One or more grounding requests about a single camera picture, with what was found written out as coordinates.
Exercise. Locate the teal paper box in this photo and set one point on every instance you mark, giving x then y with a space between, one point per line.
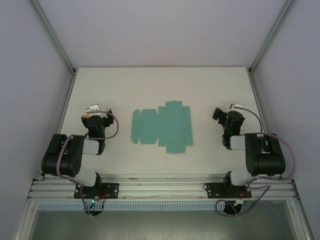
150 127

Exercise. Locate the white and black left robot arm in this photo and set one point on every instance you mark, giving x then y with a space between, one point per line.
62 155

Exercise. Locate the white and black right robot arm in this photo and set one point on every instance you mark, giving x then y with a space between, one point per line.
265 160

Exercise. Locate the small circuit board with LEDs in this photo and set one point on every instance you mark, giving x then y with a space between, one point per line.
94 200

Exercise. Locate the small white green connector board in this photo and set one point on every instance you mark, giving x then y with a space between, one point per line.
241 201

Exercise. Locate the grey metal sheet panel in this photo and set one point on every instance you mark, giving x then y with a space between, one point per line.
162 225

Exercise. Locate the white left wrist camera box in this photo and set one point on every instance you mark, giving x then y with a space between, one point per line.
93 107

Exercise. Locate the aluminium table side rail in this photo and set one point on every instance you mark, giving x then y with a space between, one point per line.
63 100
261 100

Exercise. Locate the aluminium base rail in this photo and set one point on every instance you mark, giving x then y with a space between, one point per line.
162 186

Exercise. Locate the aluminium frame post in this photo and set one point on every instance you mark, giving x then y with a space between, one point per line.
272 35
53 35

